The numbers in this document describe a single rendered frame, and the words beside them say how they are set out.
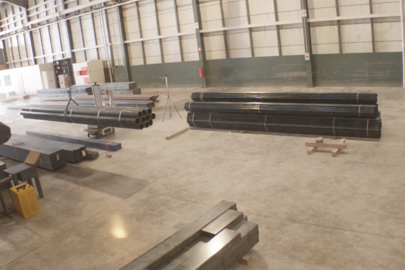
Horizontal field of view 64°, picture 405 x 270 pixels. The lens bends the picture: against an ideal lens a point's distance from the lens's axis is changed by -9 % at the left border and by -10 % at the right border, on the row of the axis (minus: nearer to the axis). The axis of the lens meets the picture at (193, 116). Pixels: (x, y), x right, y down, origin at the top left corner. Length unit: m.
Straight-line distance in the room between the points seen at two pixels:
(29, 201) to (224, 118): 6.27
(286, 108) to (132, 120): 4.31
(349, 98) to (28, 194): 8.11
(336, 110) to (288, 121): 1.37
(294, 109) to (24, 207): 7.15
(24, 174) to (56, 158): 2.00
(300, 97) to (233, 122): 2.14
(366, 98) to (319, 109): 1.31
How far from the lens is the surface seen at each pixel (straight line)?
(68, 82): 10.53
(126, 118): 8.38
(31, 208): 7.55
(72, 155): 9.98
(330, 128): 9.63
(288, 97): 10.50
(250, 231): 4.94
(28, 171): 8.09
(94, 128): 12.39
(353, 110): 9.55
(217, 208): 5.34
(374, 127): 9.42
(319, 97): 10.20
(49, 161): 9.84
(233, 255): 4.73
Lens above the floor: 3.02
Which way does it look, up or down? 13 degrees down
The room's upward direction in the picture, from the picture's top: 7 degrees counter-clockwise
